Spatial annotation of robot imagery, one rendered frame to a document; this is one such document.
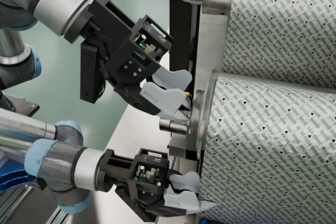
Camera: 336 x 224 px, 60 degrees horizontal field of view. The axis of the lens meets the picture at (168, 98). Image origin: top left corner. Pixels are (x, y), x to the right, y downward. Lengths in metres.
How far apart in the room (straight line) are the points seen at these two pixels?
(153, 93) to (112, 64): 0.07
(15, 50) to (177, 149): 0.66
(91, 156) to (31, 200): 1.17
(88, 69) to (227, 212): 0.35
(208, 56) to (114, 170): 0.81
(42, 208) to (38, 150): 1.07
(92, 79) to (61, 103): 2.03
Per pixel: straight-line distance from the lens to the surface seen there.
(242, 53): 0.61
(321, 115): 0.44
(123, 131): 0.92
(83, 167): 0.56
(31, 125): 0.71
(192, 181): 0.55
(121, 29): 0.38
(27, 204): 1.71
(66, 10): 0.38
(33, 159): 0.61
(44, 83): 2.73
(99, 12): 0.38
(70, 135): 0.74
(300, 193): 0.51
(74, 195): 0.66
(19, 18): 0.50
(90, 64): 0.43
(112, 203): 0.79
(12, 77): 1.10
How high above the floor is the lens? 1.58
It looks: 42 degrees down
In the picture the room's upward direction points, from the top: straight up
